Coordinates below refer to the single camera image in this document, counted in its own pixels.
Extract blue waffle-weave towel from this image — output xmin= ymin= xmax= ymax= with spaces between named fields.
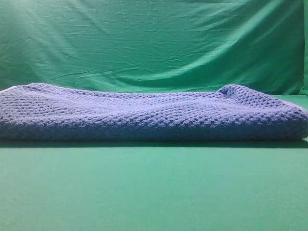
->
xmin=0 ymin=83 xmax=308 ymax=141

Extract green backdrop cloth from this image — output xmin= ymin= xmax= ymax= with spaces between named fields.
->
xmin=0 ymin=0 xmax=308 ymax=95

